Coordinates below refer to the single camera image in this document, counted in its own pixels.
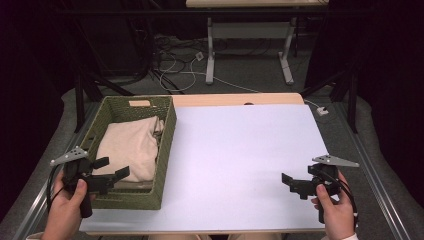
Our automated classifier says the white metal desk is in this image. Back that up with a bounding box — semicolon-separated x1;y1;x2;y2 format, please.
185;0;330;86

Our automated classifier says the person's right hand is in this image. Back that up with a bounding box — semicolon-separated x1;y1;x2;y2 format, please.
310;170;356;240

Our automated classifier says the black crossbar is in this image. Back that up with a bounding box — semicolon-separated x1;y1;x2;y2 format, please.
54;9;371;17

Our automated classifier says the black metal stand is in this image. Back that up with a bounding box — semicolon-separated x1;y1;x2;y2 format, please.
73;71;85;134

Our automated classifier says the person's left hand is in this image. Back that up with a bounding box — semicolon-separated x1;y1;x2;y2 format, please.
40;170;97;240

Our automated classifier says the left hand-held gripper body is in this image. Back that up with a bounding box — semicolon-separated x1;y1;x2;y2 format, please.
49;146;117;219

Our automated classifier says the white floor cable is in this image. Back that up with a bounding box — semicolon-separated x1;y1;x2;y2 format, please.
156;49;321;108

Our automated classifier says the white table mat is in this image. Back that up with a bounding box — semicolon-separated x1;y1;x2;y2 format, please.
79;103;329;233

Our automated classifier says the bundle of black floor cables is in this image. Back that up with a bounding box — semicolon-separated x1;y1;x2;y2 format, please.
133;31;278;94

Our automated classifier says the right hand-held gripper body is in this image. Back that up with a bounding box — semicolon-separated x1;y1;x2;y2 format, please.
297;154;360;225

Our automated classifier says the aluminium rail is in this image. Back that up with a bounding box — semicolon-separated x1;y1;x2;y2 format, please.
333;101;424;240
12;101;101;240

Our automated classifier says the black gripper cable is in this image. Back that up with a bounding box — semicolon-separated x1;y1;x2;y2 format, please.
45;163;66;214
318;169;360;229

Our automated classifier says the beige cloth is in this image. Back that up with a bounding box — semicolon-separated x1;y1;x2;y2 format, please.
92;115;165;189

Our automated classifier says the green woven basket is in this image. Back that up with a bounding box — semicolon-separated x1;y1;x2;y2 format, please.
78;95;178;211

